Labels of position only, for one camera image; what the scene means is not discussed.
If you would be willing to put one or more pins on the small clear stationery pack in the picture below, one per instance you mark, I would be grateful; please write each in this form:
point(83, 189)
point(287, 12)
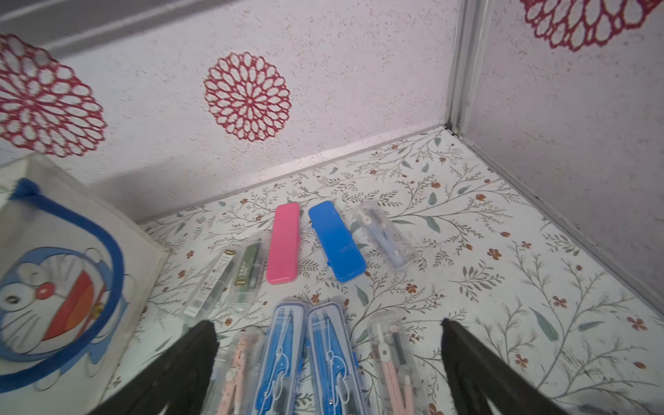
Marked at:
point(208, 291)

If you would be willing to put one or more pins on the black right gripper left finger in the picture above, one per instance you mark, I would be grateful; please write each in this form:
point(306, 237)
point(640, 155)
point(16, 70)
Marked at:
point(175, 383)

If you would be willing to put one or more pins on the clear pink compass case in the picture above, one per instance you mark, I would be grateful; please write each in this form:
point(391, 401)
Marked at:
point(400, 387)
point(236, 368)

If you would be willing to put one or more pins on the clear blue compass set case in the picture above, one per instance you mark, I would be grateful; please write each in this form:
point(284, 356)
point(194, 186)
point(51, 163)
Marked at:
point(281, 360)

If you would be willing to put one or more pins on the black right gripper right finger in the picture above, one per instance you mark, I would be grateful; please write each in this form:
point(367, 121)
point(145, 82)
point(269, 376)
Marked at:
point(480, 381)

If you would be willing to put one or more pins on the clear green stationery pack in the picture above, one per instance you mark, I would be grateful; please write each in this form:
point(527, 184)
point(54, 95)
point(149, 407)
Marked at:
point(244, 287)

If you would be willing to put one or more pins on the white canvas bag blue handles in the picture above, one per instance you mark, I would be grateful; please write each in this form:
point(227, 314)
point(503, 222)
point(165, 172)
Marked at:
point(75, 276)

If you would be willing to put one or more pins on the clear lilac compass case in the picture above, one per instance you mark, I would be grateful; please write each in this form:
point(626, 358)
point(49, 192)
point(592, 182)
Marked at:
point(396, 249)

